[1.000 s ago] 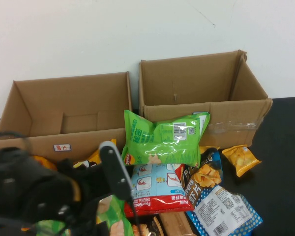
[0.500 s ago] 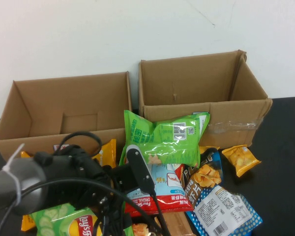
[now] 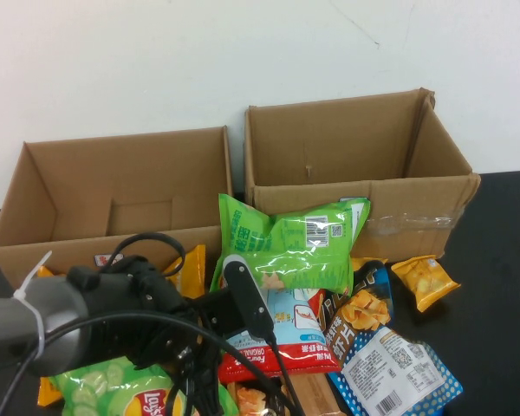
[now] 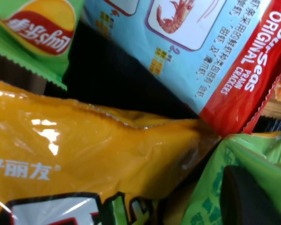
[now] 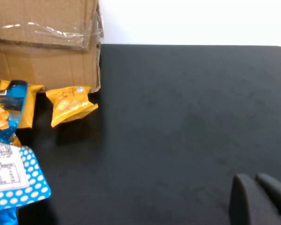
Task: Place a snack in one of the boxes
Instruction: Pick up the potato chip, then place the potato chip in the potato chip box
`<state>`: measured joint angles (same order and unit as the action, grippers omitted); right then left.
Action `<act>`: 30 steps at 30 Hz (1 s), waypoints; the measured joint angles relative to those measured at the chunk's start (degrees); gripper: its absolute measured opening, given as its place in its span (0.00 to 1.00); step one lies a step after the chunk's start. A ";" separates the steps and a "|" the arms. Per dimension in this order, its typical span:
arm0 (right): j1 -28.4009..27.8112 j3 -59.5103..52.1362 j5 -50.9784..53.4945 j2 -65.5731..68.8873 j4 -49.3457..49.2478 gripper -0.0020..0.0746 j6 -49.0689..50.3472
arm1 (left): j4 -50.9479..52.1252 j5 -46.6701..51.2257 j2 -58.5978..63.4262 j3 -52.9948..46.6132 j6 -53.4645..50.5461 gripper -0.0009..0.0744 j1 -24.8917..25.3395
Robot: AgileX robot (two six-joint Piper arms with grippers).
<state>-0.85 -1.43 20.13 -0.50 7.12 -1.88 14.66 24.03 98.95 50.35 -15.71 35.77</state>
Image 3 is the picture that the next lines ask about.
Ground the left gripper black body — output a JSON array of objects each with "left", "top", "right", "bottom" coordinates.
[{"left": 129, "top": 289, "right": 244, "bottom": 387}]

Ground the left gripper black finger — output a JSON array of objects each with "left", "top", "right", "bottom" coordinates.
[{"left": 191, "top": 379, "right": 225, "bottom": 416}]

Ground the green Lay's cucumber chips bag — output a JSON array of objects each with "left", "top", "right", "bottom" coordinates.
[{"left": 47, "top": 361, "right": 239, "bottom": 416}]

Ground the small yellow snack packet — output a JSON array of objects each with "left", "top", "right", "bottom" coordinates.
[{"left": 390, "top": 255, "right": 462, "bottom": 314}]

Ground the brown packet with orange snack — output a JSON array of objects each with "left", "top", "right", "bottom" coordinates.
[{"left": 227, "top": 380, "right": 294, "bottom": 416}]

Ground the large yellow chef snack bag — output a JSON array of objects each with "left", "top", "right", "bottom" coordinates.
[{"left": 36, "top": 244, "right": 207, "bottom": 407}]

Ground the brown wrapped snack bar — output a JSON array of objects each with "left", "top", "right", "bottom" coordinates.
[{"left": 281, "top": 371, "right": 348, "bottom": 416}]

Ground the plain yellow snack bag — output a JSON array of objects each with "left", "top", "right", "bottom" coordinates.
[{"left": 350, "top": 257, "right": 389, "bottom": 272}]

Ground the red blue Four Seas bag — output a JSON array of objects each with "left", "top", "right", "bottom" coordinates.
[{"left": 218, "top": 285, "right": 343, "bottom": 385}]

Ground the white sticker red chips writing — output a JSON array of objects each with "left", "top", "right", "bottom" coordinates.
[{"left": 94, "top": 253, "right": 126, "bottom": 268}]

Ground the white zip tie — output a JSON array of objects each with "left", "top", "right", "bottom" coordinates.
[{"left": 11, "top": 250, "right": 53, "bottom": 361}]

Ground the green chips bag barcode side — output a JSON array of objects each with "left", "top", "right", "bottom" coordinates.
[{"left": 209, "top": 192, "right": 373, "bottom": 300}]

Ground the dark blue shrimp chips bag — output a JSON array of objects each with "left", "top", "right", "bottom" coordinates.
[{"left": 320, "top": 259, "right": 465, "bottom": 416}]

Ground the cardboard box with chips label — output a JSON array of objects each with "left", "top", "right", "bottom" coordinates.
[{"left": 0, "top": 125, "right": 235, "bottom": 300}]

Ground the tall cardboard box with tape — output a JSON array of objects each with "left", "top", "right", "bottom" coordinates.
[{"left": 244, "top": 88, "right": 482, "bottom": 265}]

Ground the long black arm cable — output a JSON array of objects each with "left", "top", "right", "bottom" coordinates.
[{"left": 0, "top": 311, "right": 298, "bottom": 416}]

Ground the black camera cable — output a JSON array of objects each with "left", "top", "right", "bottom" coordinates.
[{"left": 266, "top": 333, "right": 307, "bottom": 416}]

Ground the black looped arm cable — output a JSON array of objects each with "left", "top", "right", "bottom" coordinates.
[{"left": 99, "top": 232, "right": 187, "bottom": 283}]

